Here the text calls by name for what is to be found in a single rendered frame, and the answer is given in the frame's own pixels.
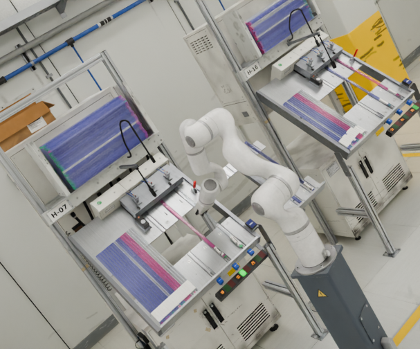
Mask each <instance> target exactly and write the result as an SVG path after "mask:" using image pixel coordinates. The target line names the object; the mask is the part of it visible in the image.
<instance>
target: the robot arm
mask: <svg viewBox="0 0 420 349"><path fill-rule="evenodd" d="M179 134H180V137H181V140H182V143H183V147H184V149H185V153H186V155H187V157H188V161H189V163H190V166H191V169H192V171H193V173H194V174H195V175H197V176H201V175H205V174H208V173H210V172H213V173H214V178H207V179H204V180H203V182H202V184H201V189H200V193H199V200H198V202H197V203H196V206H195V208H194V209H195V210H196V213H195V214H196V215H198V214H200V215H202V217H203V216H204V212H208V209H209V208H210V207H212V206H213V205H214V202H215V198H216V196H217V195H218V194H219V193H220V192H221V191H223V190H224V189H225V188H227V187H228V178H227V175H226V172H225V170H224V169H223V168H222V167H221V166H220V165H218V164H216V163H213V162H209V161H208V157H207V154H206V150H205V147H204V145H206V144H207V143H209V142H210V141H211V140H212V139H213V138H215V137H216V136H220V137H221V138H222V140H223V147H222V152H223V156H224V158H225V159H226V160H227V162H229V164H230V165H231V166H233V167H234V168H235V169H236V170H238V171H239V172H240V173H242V174H244V175H247V176H259V177H263V178H265V179H267V180H266V181H265V182H264V183H263V184H262V185H261V186H260V187H259V188H258V189H257V190H256V191H255V192H254V194H253V196H252V198H251V205H252V207H253V210H254V211H255V212H256V213H257V214H258V215H260V216H262V217H265V218H268V219H270V220H273V221H275V222H276V223H278V225H279V226H280V228H281V229H282V231H283V233H284V234H285V236H286V238H287V240H288V241H289V243H290V245H291V246H292V248H293V250H294V251H295V253H296V255H297V257H298V259H297V261H296V263H295V270H296V271H297V272H298V273H299V274H301V275H304V276H308V275H313V274H316V273H319V272H321V271H323V270H324V269H326V268H327V267H328V266H329V265H331V264H332V262H333V261H334V260H335V259H336V255H337V251H336V249H335V248H334V247H333V246H331V245H329V244H323V243H322V241H321V239H320V238H319V236H318V234H317V233H316V230H315V229H314V227H313V225H312V223H311V222H310V220H309V218H308V217H307V214H306V213H305V212H304V211H303V209H301V208H300V207H297V206H296V207H291V208H288V209H285V210H284V205H285V203H287V202H288V200H290V198H292V196H294V194H296V192H297V191H298V189H299V187H300V180H299V178H298V176H297V175H296V173H294V172H293V171H292V170H290V169H288V168H286V167H284V166H282V165H278V164H275V163H271V162H269V161H266V160H263V159H261V158H260V157H258V156H257V155H256V154H254V153H253V152H252V151H251V150H250V149H249V148H248V147H247V146H246V145H245V144H244V143H243V142H242V141H241V140H240V139H239V137H238V135H237V132H236V129H235V121H234V118H233V117H232V114H231V113H230V112H229V111H228V110H226V109H224V108H216V109H213V110H212V111H209V112H208V113H207V114H206V115H205V116H203V117H202V118H200V119H199V120H198V121H196V120H195V119H191V118H189V119H186V120H184V121H183V122H182V123H181V125H180V127H179Z"/></svg>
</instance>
